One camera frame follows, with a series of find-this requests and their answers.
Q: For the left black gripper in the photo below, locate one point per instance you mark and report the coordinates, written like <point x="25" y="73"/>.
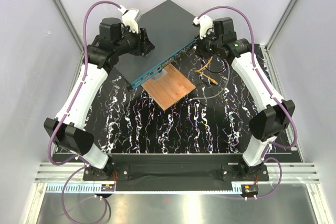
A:
<point x="143" y="45"/>

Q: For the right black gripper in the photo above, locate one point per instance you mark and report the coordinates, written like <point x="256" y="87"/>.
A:
<point x="199" y="48"/>

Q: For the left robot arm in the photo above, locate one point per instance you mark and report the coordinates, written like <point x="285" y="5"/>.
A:
<point x="66" y="129"/>

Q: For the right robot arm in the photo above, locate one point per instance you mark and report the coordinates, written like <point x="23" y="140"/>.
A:
<point x="218" y="37"/>

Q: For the wooden board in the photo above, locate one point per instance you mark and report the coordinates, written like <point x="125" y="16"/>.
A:
<point x="169" y="89"/>

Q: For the black marble pattern mat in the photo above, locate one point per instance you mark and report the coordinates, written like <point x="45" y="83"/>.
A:
<point x="213" y="118"/>

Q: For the teal network switch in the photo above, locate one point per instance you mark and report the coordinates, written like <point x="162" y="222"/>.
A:
<point x="169" y="28"/>

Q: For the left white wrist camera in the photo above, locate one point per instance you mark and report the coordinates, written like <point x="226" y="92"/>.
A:
<point x="130" y="18"/>

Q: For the grey metal bracket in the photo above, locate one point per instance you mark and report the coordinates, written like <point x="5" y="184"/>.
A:
<point x="159" y="75"/>

